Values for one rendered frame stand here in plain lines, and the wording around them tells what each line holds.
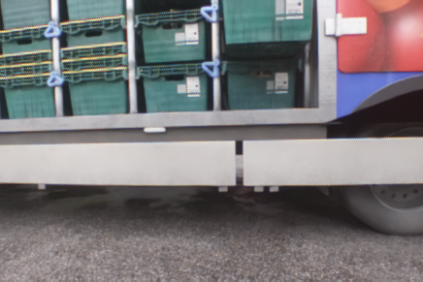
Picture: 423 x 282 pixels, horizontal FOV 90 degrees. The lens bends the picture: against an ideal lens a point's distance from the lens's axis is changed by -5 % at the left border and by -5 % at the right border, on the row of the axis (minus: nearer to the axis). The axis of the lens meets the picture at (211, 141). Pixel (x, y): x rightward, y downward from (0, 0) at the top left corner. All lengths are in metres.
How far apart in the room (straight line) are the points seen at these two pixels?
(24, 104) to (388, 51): 1.92
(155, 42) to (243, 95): 0.55
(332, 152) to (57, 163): 1.33
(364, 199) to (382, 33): 0.77
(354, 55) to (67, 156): 1.42
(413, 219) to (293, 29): 1.10
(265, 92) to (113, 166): 0.84
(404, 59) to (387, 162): 0.45
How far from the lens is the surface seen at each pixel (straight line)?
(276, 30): 0.99
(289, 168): 1.05
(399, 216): 1.48
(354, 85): 1.14
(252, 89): 1.19
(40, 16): 1.75
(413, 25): 1.32
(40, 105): 1.64
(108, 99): 1.37
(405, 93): 1.24
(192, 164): 1.04
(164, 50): 1.29
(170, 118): 1.04
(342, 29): 1.16
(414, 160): 1.29
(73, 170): 1.31
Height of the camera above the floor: 0.59
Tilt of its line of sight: 4 degrees down
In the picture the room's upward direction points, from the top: 2 degrees counter-clockwise
